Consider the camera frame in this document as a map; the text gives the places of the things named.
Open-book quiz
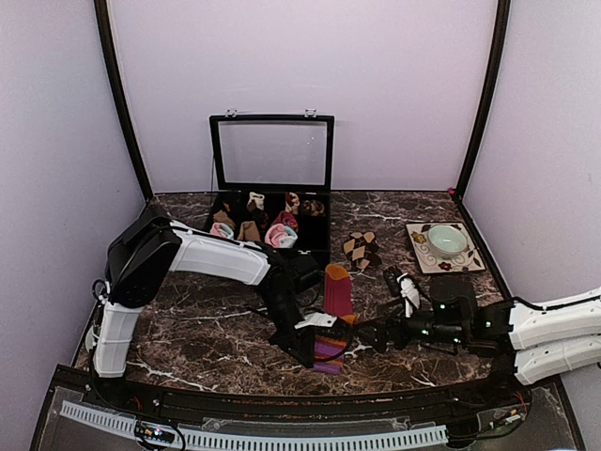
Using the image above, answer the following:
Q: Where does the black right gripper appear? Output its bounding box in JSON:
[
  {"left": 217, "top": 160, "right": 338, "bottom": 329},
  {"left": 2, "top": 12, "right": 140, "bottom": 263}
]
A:
[{"left": 353, "top": 298, "right": 468, "bottom": 354}]

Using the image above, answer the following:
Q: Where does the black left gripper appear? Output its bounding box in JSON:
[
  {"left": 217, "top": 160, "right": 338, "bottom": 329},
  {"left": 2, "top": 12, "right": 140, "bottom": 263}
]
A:
[{"left": 260, "top": 290, "right": 316, "bottom": 368}]

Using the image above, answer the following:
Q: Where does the maroon purple orange striped sock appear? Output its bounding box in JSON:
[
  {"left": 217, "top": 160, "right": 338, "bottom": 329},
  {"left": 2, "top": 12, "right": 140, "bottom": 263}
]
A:
[{"left": 314, "top": 264, "right": 357, "bottom": 375}]

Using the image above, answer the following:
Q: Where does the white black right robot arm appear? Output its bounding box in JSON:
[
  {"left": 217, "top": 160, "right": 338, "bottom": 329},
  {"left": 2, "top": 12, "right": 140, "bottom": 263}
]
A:
[{"left": 353, "top": 267, "right": 600, "bottom": 408}]

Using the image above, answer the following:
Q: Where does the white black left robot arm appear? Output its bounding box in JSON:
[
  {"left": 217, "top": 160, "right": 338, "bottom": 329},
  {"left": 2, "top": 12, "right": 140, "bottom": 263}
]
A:
[{"left": 90, "top": 207, "right": 352, "bottom": 410}]

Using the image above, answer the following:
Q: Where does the brown argyle rolled sock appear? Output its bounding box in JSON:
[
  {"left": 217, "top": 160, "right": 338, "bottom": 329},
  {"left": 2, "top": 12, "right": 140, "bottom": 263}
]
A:
[{"left": 343, "top": 231, "right": 382, "bottom": 271}]

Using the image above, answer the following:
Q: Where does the pale green ceramic bowl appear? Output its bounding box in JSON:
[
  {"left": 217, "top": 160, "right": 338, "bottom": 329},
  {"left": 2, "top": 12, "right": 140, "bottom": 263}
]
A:
[{"left": 427, "top": 225, "right": 469, "bottom": 259}]

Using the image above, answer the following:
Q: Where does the square floral ceramic plate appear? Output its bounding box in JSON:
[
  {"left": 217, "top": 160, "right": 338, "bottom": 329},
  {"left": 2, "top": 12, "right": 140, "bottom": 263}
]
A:
[{"left": 406, "top": 222, "right": 485, "bottom": 275}]

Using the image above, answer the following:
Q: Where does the pink white rolled sock right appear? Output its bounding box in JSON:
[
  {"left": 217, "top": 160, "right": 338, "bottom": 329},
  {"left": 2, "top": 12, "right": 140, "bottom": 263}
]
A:
[{"left": 265, "top": 224, "right": 298, "bottom": 249}]

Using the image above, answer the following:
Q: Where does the pink white rolled sock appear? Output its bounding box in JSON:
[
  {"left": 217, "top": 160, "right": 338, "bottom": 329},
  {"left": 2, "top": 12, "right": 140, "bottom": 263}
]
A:
[
  {"left": 265, "top": 224, "right": 298, "bottom": 249},
  {"left": 209, "top": 222, "right": 234, "bottom": 240}
]

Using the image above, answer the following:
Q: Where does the leopard pattern rolled sock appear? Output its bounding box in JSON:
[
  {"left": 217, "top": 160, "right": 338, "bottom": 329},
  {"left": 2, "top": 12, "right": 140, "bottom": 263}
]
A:
[{"left": 299, "top": 199, "right": 326, "bottom": 217}]

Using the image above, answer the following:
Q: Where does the maroon teal rolled sock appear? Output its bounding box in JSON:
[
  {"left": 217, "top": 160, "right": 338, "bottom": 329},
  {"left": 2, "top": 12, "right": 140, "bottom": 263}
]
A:
[{"left": 273, "top": 210, "right": 299, "bottom": 232}]

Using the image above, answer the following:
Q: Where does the brown tan rolled sock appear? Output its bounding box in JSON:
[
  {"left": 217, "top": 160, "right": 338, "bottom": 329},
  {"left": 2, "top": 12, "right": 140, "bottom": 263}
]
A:
[{"left": 238, "top": 221, "right": 261, "bottom": 241}]

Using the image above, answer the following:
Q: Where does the pink white rolled sock left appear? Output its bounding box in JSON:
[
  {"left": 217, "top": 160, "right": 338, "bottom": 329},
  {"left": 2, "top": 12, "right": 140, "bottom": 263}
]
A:
[{"left": 209, "top": 222, "right": 234, "bottom": 240}]

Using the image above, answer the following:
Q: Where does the cream brown rolled sock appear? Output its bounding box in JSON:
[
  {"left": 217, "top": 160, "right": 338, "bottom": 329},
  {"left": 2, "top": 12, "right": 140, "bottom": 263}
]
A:
[{"left": 247, "top": 192, "right": 265, "bottom": 212}]

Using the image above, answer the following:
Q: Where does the black sock organizer box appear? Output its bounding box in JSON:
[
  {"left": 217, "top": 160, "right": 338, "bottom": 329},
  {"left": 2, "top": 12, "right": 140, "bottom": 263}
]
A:
[{"left": 208, "top": 112, "right": 335, "bottom": 267}]

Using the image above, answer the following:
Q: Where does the pale green bowl left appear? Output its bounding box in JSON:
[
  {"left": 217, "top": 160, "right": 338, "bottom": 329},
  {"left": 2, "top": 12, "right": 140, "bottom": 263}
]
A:
[{"left": 84, "top": 326, "right": 97, "bottom": 352}]

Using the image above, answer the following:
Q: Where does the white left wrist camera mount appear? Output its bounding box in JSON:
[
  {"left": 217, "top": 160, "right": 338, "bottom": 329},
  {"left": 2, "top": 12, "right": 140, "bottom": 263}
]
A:
[{"left": 294, "top": 312, "right": 338, "bottom": 330}]

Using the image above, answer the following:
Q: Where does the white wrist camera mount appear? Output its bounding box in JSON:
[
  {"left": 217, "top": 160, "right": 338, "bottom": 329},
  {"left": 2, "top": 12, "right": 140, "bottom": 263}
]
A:
[
  {"left": 294, "top": 312, "right": 338, "bottom": 330},
  {"left": 397, "top": 273, "right": 421, "bottom": 318}
]

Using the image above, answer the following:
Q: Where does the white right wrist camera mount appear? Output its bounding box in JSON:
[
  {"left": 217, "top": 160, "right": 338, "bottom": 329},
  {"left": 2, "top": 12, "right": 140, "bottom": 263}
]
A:
[{"left": 397, "top": 273, "right": 421, "bottom": 318}]

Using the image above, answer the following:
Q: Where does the white slotted cable duct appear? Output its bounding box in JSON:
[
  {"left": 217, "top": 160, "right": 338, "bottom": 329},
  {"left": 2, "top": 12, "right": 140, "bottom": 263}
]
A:
[{"left": 59, "top": 401, "right": 449, "bottom": 451}]

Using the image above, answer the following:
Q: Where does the black front table rail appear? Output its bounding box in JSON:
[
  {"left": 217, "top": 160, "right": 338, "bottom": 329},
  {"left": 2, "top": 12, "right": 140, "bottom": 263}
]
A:
[{"left": 45, "top": 361, "right": 567, "bottom": 423}]

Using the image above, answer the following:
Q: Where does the black right frame post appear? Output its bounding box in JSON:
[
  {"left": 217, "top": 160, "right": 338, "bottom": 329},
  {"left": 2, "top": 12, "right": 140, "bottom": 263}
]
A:
[{"left": 455, "top": 0, "right": 511, "bottom": 201}]

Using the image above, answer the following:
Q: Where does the black frame post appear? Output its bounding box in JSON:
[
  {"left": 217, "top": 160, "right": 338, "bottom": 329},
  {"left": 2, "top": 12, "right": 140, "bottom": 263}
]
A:
[
  {"left": 455, "top": 0, "right": 511, "bottom": 201},
  {"left": 93, "top": 0, "right": 154, "bottom": 202}
]

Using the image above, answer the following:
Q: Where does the black left frame post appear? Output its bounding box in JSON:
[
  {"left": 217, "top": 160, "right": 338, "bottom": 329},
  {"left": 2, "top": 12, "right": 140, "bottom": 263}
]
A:
[{"left": 93, "top": 0, "right": 154, "bottom": 202}]

